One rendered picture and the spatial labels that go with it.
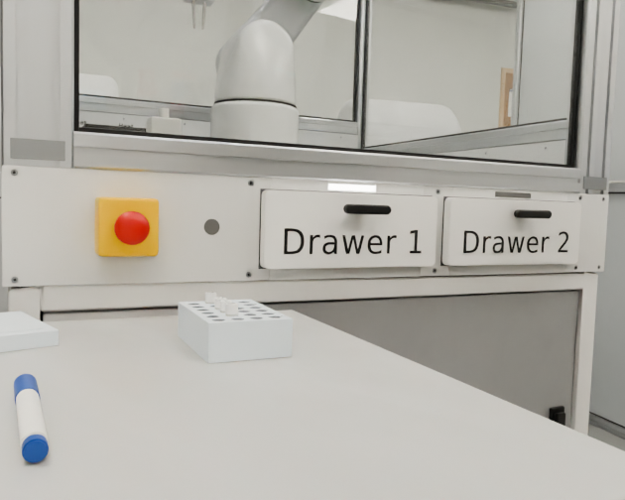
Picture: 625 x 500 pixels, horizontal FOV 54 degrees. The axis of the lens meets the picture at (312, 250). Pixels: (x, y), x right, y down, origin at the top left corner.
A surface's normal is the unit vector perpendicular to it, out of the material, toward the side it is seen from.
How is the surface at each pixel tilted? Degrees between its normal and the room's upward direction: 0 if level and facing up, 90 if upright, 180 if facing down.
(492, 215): 90
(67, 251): 90
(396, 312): 90
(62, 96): 90
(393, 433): 0
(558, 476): 0
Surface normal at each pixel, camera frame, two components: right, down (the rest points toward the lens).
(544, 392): 0.42, 0.08
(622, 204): -0.95, 0.00
